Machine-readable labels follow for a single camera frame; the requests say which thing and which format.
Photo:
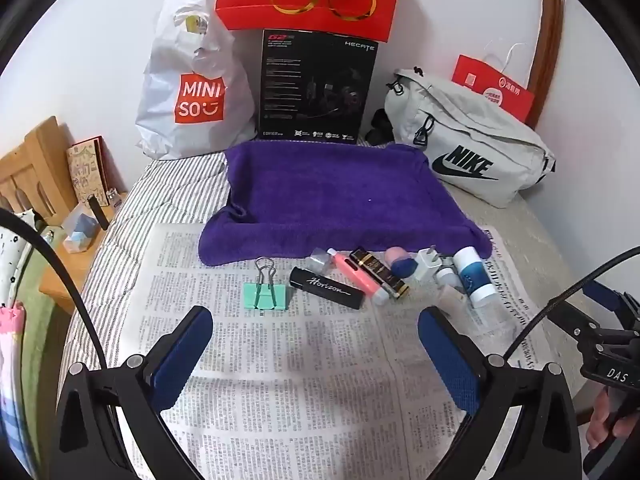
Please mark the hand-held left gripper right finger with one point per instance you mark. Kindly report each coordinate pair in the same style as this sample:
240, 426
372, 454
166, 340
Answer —
450, 360

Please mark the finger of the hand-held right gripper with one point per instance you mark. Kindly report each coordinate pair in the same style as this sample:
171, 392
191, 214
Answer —
575, 321
602, 294

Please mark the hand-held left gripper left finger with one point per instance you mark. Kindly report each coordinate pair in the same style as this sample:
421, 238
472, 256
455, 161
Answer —
182, 360

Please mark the white roll front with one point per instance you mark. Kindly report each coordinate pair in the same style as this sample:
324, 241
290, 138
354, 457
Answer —
445, 276

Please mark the blue and white bottle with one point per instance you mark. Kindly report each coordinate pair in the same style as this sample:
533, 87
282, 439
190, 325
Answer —
472, 275

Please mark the white charger plug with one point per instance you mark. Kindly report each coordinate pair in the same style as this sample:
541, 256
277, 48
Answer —
425, 265

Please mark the green binder clip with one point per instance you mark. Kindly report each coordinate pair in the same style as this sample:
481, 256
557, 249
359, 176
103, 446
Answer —
265, 297

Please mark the pink tube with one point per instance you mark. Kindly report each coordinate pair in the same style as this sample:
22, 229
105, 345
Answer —
355, 275

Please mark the small clear cube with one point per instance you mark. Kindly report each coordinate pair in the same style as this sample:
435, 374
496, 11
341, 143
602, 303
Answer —
318, 261

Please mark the person's right hand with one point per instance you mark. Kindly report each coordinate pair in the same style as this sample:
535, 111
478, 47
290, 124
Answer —
597, 425

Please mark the pink blue round container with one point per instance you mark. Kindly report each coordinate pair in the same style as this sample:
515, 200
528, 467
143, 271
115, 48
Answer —
400, 262

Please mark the black and gold bottle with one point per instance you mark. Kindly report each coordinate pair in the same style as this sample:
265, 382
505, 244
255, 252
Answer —
380, 272

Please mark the newspaper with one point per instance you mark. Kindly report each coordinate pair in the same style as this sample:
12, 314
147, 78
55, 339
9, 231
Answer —
300, 350

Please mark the wooden bedside table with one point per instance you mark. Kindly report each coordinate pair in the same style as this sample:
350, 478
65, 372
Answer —
55, 280

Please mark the light blue small box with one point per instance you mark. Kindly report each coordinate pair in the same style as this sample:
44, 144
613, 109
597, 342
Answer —
80, 230

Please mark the small black device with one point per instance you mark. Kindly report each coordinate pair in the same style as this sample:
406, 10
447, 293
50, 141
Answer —
97, 212

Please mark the pink cloth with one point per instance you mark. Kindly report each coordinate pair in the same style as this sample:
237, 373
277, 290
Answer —
10, 360

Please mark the small glass bottle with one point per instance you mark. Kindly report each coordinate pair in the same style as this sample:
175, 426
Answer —
114, 197

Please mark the grey waist bag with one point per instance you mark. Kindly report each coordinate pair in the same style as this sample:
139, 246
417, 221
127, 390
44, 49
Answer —
500, 130

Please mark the white dotted cloth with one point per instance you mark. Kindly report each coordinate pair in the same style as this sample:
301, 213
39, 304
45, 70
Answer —
15, 255

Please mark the purple towel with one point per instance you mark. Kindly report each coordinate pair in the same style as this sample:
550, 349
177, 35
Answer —
325, 195

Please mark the patterned notebook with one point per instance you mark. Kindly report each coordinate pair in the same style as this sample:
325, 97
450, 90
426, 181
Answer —
85, 170

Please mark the wooden headboard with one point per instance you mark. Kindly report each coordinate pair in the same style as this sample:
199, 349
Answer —
45, 160

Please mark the red paper bag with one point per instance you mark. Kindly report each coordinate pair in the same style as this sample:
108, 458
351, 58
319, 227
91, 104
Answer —
470, 67

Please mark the black product box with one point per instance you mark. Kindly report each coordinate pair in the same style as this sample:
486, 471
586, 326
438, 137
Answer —
290, 85

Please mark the white plastic shopping bag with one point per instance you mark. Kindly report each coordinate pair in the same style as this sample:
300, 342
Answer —
165, 60

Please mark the red gift bag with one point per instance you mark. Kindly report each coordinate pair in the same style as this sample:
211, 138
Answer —
250, 10

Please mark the wooden door frame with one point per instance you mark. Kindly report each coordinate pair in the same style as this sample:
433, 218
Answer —
547, 35

